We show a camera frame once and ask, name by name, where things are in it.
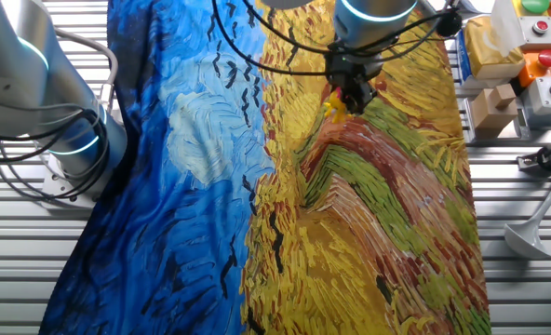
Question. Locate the yellow box with green button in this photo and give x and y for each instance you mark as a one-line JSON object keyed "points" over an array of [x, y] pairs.
{"points": [[533, 5]]}

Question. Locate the grey box with green button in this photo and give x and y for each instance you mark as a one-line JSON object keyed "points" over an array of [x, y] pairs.
{"points": [[541, 95]]}

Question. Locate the painted wheat field cloth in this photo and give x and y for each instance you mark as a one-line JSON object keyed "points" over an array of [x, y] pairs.
{"points": [[210, 209]]}

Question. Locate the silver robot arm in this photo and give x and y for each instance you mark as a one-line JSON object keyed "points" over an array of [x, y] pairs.
{"points": [[24, 70]]}

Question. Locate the yellow packaged bag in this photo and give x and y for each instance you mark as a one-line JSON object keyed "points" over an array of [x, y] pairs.
{"points": [[489, 53]]}

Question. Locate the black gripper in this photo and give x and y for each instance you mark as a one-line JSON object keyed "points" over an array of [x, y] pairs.
{"points": [[350, 72]]}

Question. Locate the orange box with red button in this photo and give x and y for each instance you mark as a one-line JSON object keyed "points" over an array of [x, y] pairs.
{"points": [[538, 67]]}

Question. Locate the large wooden block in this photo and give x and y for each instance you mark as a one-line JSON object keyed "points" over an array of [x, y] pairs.
{"points": [[487, 116]]}

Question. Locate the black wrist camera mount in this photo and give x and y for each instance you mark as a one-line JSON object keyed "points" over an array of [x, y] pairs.
{"points": [[449, 22]]}

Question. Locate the yellow toy with pink top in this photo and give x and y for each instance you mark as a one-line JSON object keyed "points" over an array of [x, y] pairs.
{"points": [[333, 109]]}

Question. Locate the grey box with red button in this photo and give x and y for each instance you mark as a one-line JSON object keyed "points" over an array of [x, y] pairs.
{"points": [[538, 35]]}

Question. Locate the pale grey plastic ladle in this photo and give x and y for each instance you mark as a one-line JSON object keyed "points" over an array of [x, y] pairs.
{"points": [[527, 237]]}

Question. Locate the small wooden block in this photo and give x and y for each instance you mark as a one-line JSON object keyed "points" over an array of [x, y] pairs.
{"points": [[504, 95]]}

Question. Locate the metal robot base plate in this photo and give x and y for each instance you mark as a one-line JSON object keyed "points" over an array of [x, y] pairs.
{"points": [[54, 186]]}

